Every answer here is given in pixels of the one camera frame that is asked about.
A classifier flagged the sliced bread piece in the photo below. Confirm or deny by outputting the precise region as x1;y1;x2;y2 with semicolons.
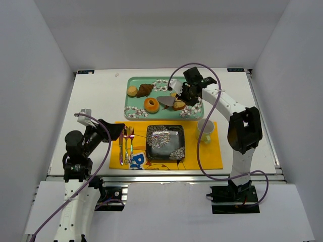
170;92;186;111

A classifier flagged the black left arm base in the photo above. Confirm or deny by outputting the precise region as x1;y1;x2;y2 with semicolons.
89;177;128;212

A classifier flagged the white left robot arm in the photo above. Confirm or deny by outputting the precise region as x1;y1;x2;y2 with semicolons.
54;119;125;241

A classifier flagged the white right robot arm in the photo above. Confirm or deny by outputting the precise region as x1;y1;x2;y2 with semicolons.
177;67;262;194

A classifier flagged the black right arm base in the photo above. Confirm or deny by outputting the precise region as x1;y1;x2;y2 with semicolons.
206;185;260;214

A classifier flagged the iridescent table knife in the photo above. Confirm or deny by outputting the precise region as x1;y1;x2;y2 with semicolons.
119;131;124;165

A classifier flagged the iridescent fork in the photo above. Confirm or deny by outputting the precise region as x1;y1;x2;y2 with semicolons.
129;127;135;164

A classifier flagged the yellow cartoon placemat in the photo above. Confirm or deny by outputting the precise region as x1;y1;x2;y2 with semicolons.
109;120;223;171

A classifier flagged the small round bun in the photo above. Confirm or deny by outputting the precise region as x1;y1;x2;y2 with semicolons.
127;86;138;97

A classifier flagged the green floral tray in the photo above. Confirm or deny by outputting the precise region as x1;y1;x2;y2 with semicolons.
124;77;204;120

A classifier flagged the brown croissant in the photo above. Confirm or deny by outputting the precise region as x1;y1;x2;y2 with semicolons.
136;84;154;98

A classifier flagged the pale yellow mug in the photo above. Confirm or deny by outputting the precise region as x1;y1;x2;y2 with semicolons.
195;118;215;144

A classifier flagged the black floral square plate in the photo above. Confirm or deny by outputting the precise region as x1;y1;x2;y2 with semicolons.
146;125;185;161

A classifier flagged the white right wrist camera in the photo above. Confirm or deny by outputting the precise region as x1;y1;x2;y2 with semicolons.
168;79;183;96

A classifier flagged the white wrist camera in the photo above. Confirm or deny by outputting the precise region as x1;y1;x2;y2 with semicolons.
168;79;183;96
77;108;93;126

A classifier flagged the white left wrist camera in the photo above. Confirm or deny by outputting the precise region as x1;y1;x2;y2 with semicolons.
77;108;93;126

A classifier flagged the glazed ring donut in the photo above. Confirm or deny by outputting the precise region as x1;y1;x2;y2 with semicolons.
144;97;159;113

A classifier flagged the aluminium frame rail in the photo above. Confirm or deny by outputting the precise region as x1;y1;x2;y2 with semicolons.
46;174;286;184

